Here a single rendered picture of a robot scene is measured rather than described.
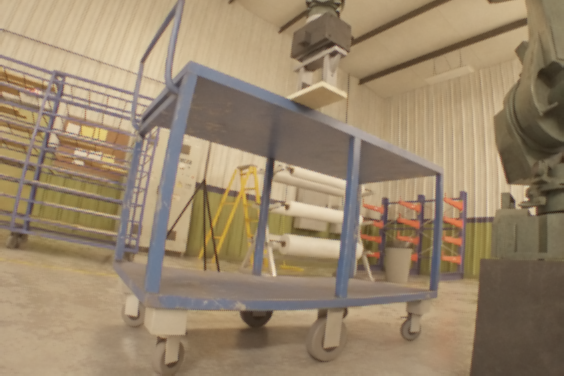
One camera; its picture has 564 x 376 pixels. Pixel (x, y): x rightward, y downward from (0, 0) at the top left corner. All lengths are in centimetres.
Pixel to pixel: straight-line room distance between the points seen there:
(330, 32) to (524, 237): 103
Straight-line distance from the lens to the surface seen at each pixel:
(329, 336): 152
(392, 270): 601
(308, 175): 477
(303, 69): 140
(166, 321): 111
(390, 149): 172
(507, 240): 128
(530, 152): 144
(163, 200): 104
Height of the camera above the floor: 50
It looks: 14 degrees up
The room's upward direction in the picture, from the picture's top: 7 degrees clockwise
